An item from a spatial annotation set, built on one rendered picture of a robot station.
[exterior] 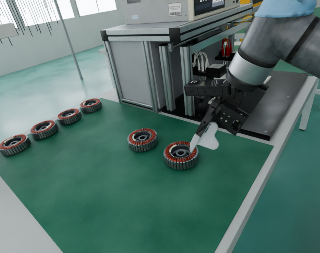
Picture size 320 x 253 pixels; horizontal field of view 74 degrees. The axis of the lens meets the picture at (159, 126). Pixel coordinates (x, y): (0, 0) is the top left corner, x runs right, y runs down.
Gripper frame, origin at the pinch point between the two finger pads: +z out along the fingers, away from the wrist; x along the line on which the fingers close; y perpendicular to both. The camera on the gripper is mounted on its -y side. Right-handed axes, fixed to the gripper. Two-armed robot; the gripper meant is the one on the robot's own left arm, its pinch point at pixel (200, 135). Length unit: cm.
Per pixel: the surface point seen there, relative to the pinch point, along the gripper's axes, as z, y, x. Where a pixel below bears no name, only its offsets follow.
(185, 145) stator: 12.3, -3.5, 5.0
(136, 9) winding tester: -6, -57, 40
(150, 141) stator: 17.4, -14.7, 2.1
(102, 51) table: 94, -168, 133
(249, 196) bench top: 5.9, 18.7, -3.2
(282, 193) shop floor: 71, 56, 74
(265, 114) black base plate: 5.8, 13.6, 36.4
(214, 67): 2.0, -14.4, 43.6
